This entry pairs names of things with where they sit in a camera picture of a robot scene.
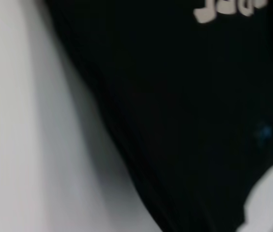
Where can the black shirt with FREE print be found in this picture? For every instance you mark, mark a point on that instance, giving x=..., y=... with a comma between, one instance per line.
x=175, y=96

